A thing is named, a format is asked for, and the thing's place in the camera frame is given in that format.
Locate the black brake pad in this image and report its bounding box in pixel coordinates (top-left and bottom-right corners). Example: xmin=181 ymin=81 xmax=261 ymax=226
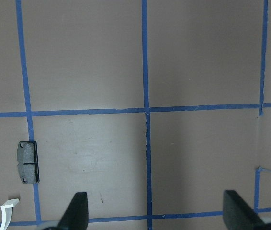
xmin=17 ymin=141 xmax=40 ymax=184

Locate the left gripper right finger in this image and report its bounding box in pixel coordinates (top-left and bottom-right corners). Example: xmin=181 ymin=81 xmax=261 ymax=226
xmin=223 ymin=190 xmax=265 ymax=230

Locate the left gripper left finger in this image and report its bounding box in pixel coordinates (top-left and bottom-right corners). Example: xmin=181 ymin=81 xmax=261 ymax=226
xmin=57 ymin=192 xmax=89 ymax=230

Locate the white curved plastic part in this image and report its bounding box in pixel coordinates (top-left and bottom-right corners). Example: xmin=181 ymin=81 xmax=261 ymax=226
xmin=0 ymin=198 xmax=20 ymax=230

